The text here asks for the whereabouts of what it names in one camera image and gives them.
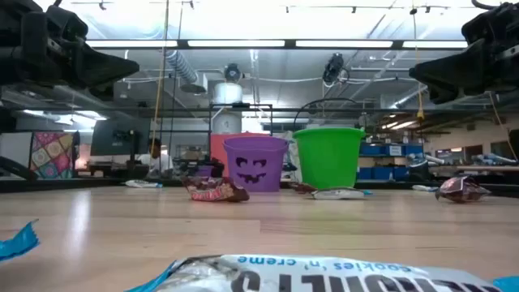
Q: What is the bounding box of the black table edge rail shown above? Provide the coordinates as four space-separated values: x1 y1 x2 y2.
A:
0 177 519 199

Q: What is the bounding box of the brown candy bar wrapper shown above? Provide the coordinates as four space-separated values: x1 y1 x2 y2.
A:
435 174 492 204
288 182 319 195

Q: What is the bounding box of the black slanted bar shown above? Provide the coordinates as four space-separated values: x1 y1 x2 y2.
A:
0 155 38 182

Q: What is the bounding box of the long silver air duct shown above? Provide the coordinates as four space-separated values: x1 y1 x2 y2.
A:
390 82 430 110

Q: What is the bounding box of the black monitor screen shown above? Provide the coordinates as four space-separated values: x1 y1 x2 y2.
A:
89 117 152 157

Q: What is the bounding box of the colourful patterned panel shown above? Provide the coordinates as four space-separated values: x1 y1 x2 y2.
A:
29 131 77 180

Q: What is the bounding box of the white cylindrical tank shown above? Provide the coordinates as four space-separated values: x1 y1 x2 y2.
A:
212 80 244 135

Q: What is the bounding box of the purple halloween face bucket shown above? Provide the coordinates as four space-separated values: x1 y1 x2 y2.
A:
222 135 290 193

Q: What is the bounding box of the black hanging camera unit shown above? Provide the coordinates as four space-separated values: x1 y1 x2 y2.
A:
224 62 243 84
322 52 346 85

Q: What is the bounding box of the brown candy bar red lettering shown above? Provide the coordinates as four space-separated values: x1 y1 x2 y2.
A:
181 175 251 204

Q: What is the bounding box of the person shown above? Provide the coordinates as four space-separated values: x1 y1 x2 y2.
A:
136 137 175 180

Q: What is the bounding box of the wooden workbench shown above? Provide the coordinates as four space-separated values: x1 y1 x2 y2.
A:
429 163 519 174

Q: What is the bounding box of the long white light bar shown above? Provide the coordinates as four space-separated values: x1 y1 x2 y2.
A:
84 38 470 50

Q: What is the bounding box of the yellow hanging cable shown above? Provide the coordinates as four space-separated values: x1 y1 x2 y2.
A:
148 0 170 171
487 91 519 162
410 6 426 122

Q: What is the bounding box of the pale blue tubular device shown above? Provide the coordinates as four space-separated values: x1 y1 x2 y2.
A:
406 152 446 168
472 152 519 166

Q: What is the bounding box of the black horizontal frame bar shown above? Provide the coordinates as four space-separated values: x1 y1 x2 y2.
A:
0 103 519 117

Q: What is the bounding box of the ribbed silver air duct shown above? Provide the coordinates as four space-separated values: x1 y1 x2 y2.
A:
164 49 200 87

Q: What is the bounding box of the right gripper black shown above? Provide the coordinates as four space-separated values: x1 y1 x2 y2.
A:
408 1 519 105

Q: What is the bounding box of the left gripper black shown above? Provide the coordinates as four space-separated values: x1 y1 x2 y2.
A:
19 4 141 101

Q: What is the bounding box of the green halloween bucket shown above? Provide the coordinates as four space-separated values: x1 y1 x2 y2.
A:
292 127 367 191

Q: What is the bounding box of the blue storage bin shelf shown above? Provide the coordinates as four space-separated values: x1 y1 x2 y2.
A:
358 141 426 182

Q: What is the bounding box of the black cable loop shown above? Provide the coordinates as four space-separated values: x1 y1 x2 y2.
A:
292 96 358 127

